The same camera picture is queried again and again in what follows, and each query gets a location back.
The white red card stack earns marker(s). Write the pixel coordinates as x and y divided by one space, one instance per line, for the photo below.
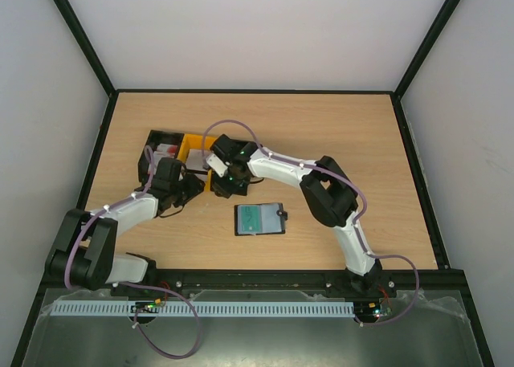
165 150

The teal credit card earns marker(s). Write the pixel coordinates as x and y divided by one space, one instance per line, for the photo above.
249 219

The white slotted cable duct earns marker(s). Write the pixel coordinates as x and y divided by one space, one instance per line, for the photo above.
204 309

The yellow card bin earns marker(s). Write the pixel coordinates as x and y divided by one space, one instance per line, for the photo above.
193 141

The black card bin right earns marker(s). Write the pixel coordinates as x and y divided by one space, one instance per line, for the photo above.
223 187

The black enclosure frame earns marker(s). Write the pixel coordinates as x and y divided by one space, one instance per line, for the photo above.
436 240

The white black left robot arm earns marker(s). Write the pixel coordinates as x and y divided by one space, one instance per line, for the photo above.
83 253

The black leather card holder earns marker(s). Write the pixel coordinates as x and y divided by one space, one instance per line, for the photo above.
273 216

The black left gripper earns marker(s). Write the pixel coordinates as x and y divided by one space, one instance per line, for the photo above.
194 186

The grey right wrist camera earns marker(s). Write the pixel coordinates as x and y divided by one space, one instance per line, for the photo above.
217 165

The white orange card stack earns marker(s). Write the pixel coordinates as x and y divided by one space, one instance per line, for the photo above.
194 161

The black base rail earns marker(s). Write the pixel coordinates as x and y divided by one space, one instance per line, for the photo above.
332 284

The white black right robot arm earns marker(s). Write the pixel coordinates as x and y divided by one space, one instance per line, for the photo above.
330 197

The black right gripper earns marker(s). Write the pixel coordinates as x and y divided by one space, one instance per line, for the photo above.
224 186

